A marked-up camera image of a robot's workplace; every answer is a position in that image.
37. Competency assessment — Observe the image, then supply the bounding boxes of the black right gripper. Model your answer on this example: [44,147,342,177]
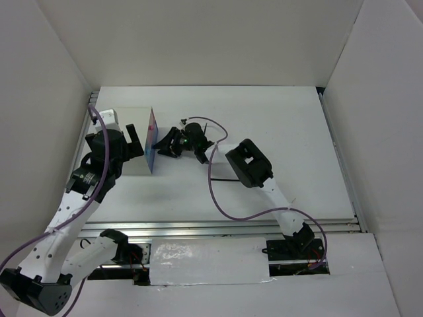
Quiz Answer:
[153,127,198,158]

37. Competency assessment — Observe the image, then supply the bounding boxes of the periwinkle blue drawer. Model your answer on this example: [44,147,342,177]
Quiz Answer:
[144,130,158,174]

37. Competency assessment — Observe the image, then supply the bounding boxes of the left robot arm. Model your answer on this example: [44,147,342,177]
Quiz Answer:
[1,124,147,316]

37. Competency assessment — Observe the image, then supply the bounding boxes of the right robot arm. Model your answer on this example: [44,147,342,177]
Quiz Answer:
[153,121,315,259]

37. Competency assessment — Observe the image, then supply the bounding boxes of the white drawer cabinet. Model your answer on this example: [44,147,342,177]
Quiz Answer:
[114,107,152,176]

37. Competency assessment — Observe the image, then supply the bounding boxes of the pink drawer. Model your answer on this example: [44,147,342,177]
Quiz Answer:
[147,108,158,144]

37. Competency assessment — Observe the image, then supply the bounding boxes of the long black eyeliner pencil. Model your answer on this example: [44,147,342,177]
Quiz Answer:
[211,178,239,182]

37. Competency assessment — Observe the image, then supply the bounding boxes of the white foam cover panel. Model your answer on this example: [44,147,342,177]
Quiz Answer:
[149,237,270,286]

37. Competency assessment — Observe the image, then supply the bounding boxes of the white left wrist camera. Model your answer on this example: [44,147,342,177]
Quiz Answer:
[93,109,121,133]

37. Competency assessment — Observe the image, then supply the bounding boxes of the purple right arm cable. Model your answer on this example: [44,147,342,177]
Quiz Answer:
[186,115,328,270]

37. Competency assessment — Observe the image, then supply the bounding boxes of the aluminium table rail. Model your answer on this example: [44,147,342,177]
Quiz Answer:
[79,219,361,237]

